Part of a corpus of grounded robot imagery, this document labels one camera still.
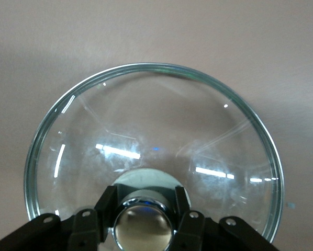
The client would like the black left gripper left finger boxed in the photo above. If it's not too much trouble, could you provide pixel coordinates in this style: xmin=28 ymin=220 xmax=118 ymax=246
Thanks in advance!
xmin=0 ymin=185 xmax=119 ymax=251

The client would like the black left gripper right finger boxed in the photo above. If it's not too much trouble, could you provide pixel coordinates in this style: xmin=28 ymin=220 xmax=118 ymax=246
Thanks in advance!
xmin=172 ymin=185 xmax=281 ymax=251

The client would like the clear glass bowl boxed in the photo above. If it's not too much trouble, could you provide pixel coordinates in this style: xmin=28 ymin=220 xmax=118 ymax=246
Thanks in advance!
xmin=24 ymin=62 xmax=285 ymax=251

